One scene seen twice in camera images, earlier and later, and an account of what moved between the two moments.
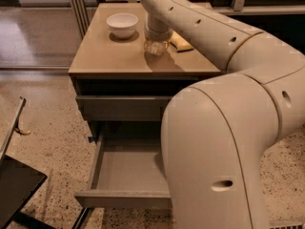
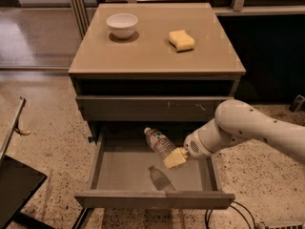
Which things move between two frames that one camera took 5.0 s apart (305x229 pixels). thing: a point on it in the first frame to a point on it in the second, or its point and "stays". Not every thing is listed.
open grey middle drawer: x=129 y=169 stays
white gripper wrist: x=157 y=34 to x=193 y=147
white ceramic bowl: x=122 y=25 stays
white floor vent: x=284 y=224 stays
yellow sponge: x=178 y=42 stays
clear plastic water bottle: x=155 y=48 to x=159 y=143
